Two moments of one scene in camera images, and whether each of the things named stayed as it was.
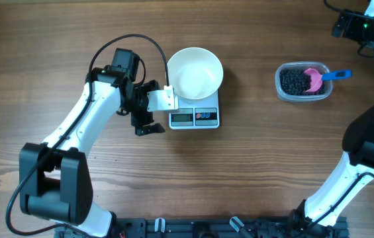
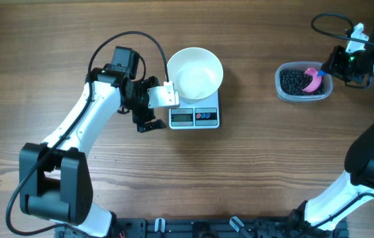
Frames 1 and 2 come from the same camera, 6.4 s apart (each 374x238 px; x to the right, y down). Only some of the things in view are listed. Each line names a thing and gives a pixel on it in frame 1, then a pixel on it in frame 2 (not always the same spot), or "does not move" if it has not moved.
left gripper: [137, 120] does not move
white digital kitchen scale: [202, 114] does not move
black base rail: [208, 227] does not move
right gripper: [350, 30] to [333, 65]
